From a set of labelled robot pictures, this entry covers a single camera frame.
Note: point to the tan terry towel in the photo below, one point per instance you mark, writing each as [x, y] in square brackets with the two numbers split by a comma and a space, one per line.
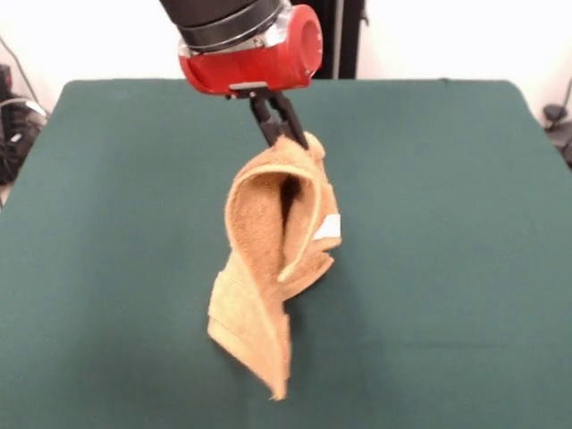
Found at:
[250, 313]

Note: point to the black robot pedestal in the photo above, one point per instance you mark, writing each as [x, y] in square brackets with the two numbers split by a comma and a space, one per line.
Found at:
[344, 40]

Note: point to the dark green table cloth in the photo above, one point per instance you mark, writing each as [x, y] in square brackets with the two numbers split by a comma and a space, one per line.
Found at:
[402, 268]

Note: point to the dark grey stand base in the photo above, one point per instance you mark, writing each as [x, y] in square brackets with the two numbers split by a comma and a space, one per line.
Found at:
[556, 129]
[15, 134]

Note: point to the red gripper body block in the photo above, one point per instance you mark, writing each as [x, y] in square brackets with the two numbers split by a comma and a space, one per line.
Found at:
[250, 69]

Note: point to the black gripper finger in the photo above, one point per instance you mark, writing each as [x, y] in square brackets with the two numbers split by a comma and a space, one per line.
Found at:
[288, 118]
[267, 123]

